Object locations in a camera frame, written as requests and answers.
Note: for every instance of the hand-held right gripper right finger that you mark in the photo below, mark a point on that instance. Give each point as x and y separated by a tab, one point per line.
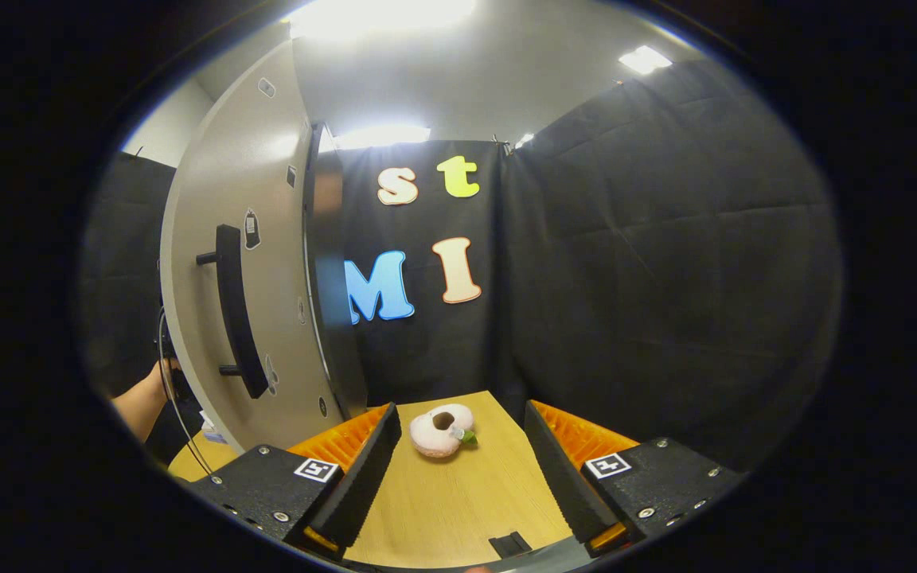
558	477

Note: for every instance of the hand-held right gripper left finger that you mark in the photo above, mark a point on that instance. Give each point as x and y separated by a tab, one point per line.
363	477

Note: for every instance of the light grey cabinet door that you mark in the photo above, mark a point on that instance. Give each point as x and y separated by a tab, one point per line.
267	199

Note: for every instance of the pink plush slipper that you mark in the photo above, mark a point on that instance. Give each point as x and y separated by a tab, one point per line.
431	438

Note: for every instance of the black backdrop cloth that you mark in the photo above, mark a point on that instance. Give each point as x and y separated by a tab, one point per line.
649	278

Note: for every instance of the long ceiling light panel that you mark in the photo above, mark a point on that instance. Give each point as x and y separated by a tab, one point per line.
379	16

